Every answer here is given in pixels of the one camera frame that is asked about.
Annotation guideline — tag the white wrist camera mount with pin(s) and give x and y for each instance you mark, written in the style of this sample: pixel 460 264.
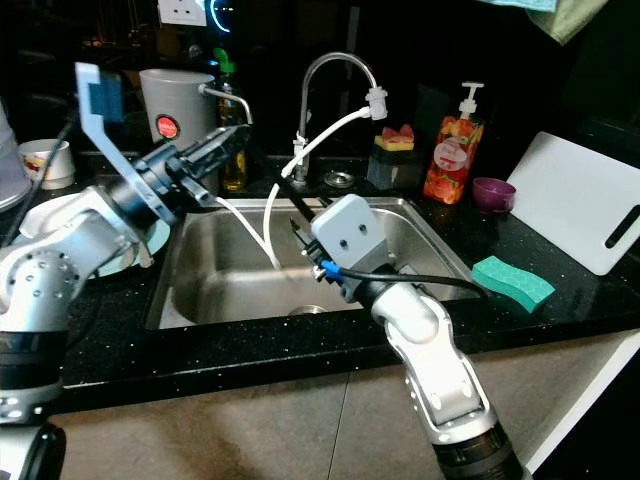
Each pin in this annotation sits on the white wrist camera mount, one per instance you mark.
pixel 120 160
pixel 350 230

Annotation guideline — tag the white cutting board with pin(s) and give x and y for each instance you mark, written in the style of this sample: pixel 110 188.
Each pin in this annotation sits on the white cutting board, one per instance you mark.
pixel 570 200

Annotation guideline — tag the red and yellow sponge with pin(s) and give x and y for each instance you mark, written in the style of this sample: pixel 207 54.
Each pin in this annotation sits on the red and yellow sponge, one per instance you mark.
pixel 395 138

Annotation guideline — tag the chrome gooseneck faucet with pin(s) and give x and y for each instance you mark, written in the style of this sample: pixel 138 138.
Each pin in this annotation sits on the chrome gooseneck faucet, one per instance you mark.
pixel 335 56

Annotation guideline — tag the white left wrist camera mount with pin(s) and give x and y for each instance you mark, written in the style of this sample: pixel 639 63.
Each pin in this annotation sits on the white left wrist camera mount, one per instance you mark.
pixel 120 160

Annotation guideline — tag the green sponge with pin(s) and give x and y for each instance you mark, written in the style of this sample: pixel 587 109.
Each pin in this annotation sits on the green sponge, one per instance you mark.
pixel 515 285

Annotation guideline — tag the white wall socket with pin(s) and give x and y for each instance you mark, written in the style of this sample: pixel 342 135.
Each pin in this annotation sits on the white wall socket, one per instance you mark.
pixel 182 10

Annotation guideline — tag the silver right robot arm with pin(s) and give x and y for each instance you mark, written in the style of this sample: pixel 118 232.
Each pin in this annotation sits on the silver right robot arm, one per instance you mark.
pixel 435 360

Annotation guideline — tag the light blue plate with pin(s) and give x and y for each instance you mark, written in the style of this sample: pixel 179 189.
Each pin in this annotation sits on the light blue plate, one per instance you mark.
pixel 160 238

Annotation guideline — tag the green capped oil bottle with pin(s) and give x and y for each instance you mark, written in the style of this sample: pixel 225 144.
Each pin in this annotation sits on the green capped oil bottle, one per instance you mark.
pixel 236 178

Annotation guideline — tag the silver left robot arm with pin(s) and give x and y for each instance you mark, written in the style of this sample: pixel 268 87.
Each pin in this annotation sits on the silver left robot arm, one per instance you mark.
pixel 50 290

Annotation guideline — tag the grey water filter canister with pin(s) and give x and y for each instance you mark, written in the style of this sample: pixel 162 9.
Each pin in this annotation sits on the grey water filter canister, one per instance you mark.
pixel 175 100

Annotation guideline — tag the stainless steel sink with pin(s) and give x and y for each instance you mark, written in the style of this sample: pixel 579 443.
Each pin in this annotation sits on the stainless steel sink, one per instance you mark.
pixel 240 290

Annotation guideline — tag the teal cloth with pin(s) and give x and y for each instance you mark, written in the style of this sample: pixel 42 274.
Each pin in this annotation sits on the teal cloth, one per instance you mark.
pixel 510 4

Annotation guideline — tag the round metal counter cap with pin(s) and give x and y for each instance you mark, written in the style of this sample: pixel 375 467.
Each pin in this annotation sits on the round metal counter cap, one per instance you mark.
pixel 338 179

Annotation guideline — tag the purple cup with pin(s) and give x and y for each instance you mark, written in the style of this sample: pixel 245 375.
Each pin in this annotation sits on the purple cup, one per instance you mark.
pixel 493 195

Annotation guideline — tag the translucent plastic container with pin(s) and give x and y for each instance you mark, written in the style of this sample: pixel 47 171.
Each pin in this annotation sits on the translucent plastic container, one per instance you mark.
pixel 10 160

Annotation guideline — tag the white mug with red print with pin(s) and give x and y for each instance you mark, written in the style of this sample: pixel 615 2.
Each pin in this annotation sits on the white mug with red print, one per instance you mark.
pixel 50 175

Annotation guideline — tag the olive green cloth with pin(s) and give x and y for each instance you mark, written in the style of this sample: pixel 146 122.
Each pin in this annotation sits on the olive green cloth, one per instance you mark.
pixel 575 20

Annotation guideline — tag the orange pump soap bottle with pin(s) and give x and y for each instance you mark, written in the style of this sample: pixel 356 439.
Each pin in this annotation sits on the orange pump soap bottle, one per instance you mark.
pixel 452 155

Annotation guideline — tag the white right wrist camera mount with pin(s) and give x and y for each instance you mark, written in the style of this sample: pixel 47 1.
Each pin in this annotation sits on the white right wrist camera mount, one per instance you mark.
pixel 350 230

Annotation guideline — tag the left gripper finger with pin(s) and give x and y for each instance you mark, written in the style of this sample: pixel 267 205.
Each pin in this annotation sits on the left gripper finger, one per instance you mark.
pixel 222 142
pixel 228 166

